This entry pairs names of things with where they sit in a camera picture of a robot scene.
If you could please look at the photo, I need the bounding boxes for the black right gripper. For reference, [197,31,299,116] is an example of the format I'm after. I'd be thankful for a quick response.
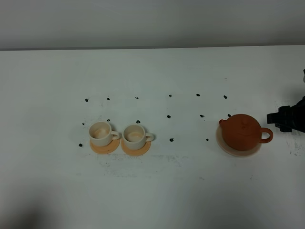
[267,96,305,133]

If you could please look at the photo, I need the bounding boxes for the brown clay teapot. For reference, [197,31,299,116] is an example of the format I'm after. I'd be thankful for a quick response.
[219,114,273,151]

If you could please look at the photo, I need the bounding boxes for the beige teapot saucer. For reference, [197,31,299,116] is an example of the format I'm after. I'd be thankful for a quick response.
[215,127,262,157]

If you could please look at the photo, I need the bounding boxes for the right white teacup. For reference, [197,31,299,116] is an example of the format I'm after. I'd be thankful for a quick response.
[122,124,154,150]

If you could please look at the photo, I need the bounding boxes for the white teacup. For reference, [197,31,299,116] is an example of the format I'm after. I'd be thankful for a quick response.
[88,122,120,147]
[122,124,154,150]

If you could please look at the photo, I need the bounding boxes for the right orange coaster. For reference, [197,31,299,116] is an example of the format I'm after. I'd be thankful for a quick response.
[121,139,151,156]

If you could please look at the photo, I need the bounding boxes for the orange coaster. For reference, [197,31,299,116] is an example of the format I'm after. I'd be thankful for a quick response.
[90,139,120,154]
[121,139,151,156]

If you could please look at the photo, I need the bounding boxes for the left orange coaster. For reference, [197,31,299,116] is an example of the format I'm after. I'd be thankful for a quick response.
[90,139,120,154]

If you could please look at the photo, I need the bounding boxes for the left white teacup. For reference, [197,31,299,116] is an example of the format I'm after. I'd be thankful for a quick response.
[88,122,120,147]

